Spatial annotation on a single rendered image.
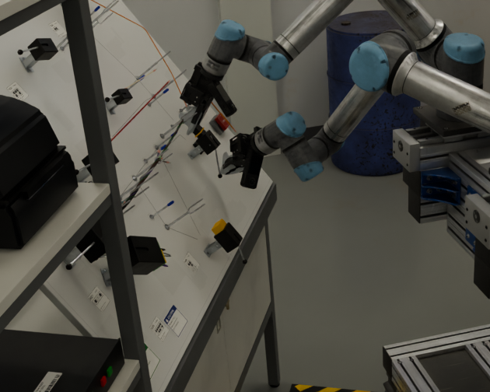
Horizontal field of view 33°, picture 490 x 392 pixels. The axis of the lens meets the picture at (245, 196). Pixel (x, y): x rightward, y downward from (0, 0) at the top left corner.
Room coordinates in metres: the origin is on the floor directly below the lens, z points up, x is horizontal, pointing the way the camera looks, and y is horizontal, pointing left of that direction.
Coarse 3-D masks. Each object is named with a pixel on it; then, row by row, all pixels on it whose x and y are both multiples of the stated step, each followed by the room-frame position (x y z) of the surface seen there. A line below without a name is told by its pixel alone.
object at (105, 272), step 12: (132, 240) 1.65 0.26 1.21; (144, 240) 1.67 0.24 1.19; (156, 240) 1.70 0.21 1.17; (132, 252) 1.63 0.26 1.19; (144, 252) 1.64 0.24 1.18; (156, 252) 1.67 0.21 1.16; (132, 264) 1.61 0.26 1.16; (144, 264) 1.63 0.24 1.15; (156, 264) 1.66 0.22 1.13; (108, 276) 1.68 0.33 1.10
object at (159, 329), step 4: (156, 316) 1.71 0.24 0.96; (156, 320) 1.69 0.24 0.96; (160, 320) 1.70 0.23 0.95; (152, 324) 1.67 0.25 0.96; (156, 324) 1.68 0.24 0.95; (160, 324) 1.69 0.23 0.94; (164, 324) 1.70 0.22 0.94; (152, 328) 1.66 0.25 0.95; (156, 328) 1.67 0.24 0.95; (160, 328) 1.68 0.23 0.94; (164, 328) 1.69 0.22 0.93; (156, 332) 1.66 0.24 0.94; (160, 332) 1.67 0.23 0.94; (164, 332) 1.68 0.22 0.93; (168, 332) 1.69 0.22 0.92; (160, 336) 1.66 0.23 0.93; (164, 336) 1.67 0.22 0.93
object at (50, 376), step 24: (0, 336) 1.43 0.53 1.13; (24, 336) 1.43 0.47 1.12; (48, 336) 1.42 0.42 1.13; (72, 336) 1.41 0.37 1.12; (0, 360) 1.35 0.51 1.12; (24, 360) 1.34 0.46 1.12; (48, 360) 1.34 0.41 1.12; (72, 360) 1.33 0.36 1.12; (96, 360) 1.32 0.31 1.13; (120, 360) 1.37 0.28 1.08; (0, 384) 1.27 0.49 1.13; (24, 384) 1.27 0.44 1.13; (48, 384) 1.26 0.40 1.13; (72, 384) 1.25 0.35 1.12; (96, 384) 1.27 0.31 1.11
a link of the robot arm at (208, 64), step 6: (204, 60) 2.33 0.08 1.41; (210, 60) 2.30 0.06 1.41; (204, 66) 2.31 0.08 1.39; (210, 66) 2.30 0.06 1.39; (216, 66) 2.30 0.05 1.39; (222, 66) 2.30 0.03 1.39; (228, 66) 2.31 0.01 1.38; (210, 72) 2.30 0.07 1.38; (216, 72) 2.30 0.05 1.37; (222, 72) 2.31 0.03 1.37
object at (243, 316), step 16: (256, 256) 2.45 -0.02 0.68; (256, 272) 2.43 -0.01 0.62; (240, 288) 2.25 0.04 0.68; (256, 288) 2.42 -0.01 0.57; (240, 304) 2.23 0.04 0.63; (256, 304) 2.40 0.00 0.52; (224, 320) 2.07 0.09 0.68; (240, 320) 2.22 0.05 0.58; (256, 320) 2.38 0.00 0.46; (240, 336) 2.20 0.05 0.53; (256, 336) 2.37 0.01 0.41; (240, 352) 2.19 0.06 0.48; (240, 368) 2.17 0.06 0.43
